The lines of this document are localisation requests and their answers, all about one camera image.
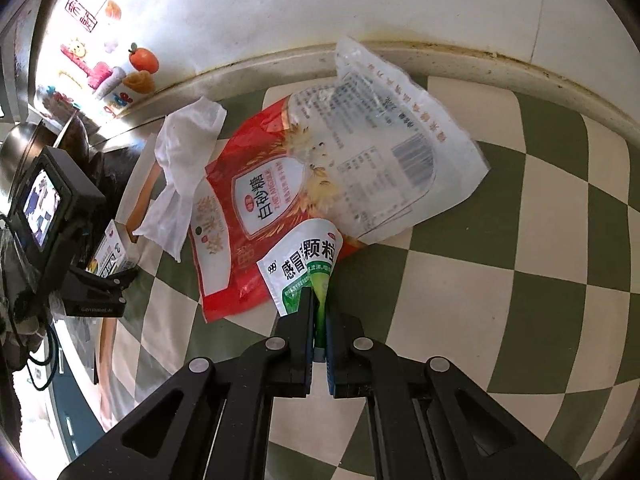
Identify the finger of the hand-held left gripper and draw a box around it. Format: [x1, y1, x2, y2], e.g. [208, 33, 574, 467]
[67, 266, 139, 303]

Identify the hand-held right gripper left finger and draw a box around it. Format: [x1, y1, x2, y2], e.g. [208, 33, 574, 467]
[57, 287, 318, 480]

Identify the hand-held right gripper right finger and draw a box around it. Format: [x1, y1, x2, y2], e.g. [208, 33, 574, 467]
[322, 310, 583, 480]

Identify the small green white medicine box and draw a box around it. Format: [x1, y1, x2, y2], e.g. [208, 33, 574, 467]
[86, 220, 138, 279]

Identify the green medicine sachet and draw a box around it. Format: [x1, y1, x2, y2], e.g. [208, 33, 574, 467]
[256, 219, 343, 348]

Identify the steel steamer pot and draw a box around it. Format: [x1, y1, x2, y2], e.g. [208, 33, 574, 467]
[0, 120, 51, 201]

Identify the blue kitchen cabinet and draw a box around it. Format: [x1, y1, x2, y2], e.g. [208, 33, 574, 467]
[47, 360, 108, 461]

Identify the white crumpled tissue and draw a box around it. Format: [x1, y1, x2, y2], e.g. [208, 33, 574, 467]
[132, 96, 227, 263]

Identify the red sugar bag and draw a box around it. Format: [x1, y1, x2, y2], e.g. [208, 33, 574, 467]
[189, 94, 368, 323]

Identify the clear printed plastic bag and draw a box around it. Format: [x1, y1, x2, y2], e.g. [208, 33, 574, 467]
[290, 36, 489, 244]

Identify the black cable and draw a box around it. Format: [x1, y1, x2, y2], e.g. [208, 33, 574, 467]
[22, 317, 58, 392]

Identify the pink letter wall sticker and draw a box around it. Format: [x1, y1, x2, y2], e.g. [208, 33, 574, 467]
[60, 45, 115, 92]

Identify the persimmon wall sticker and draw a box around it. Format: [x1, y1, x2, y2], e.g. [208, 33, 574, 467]
[127, 42, 161, 73]

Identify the red seal wall sticker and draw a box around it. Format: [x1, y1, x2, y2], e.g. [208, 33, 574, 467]
[65, 0, 96, 26]

